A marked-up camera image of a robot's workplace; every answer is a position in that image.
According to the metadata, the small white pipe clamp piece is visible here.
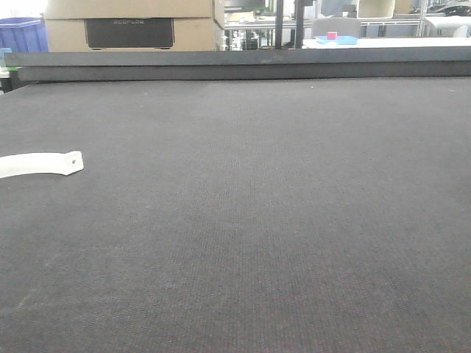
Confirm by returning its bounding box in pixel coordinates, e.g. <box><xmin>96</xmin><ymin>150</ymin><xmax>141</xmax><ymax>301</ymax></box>
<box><xmin>1</xmin><ymin>151</ymin><xmax>84</xmax><ymax>179</ymax></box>

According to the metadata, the blue plastic crate on table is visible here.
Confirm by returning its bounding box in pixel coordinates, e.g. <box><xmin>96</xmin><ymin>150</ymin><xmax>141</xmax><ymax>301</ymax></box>
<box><xmin>1</xmin><ymin>17</ymin><xmax>49</xmax><ymax>53</ymax></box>

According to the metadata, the black foam board stack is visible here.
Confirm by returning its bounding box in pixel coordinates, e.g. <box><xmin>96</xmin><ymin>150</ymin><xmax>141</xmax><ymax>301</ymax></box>
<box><xmin>5</xmin><ymin>46</ymin><xmax>470</xmax><ymax>82</ymax></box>

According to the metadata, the blue shallow tray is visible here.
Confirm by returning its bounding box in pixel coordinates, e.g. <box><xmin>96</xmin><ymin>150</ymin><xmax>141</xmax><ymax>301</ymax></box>
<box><xmin>315</xmin><ymin>35</ymin><xmax>359</xmax><ymax>46</ymax></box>

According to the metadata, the large cardboard box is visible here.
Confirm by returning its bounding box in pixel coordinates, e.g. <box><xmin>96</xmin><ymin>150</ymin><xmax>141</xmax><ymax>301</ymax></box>
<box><xmin>44</xmin><ymin>0</ymin><xmax>224</xmax><ymax>52</ymax></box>

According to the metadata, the pink cube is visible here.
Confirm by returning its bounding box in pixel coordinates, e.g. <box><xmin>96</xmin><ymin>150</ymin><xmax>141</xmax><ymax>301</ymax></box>
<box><xmin>326</xmin><ymin>31</ymin><xmax>338</xmax><ymax>40</ymax></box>

